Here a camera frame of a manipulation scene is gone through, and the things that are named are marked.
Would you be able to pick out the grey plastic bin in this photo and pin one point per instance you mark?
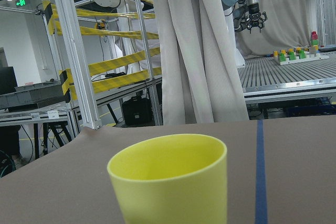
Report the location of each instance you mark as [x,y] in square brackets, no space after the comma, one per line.
[33,96]

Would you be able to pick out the white tray with blocks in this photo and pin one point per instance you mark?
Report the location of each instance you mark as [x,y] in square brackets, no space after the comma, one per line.
[298,55]

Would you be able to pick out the grey curtain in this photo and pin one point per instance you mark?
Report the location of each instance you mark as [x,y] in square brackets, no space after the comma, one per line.
[200,81]

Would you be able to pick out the black equipment case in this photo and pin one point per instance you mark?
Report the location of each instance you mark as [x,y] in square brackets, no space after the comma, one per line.
[137,110]

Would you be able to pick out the aluminium frame post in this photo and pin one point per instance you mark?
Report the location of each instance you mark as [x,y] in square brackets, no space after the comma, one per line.
[78,64]

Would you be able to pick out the yellow cup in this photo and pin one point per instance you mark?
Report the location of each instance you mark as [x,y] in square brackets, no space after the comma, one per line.
[179,178]

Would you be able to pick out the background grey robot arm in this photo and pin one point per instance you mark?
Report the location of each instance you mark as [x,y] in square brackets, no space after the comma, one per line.
[246,14]

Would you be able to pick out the background black gripper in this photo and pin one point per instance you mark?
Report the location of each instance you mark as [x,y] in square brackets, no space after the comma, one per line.
[256,20]

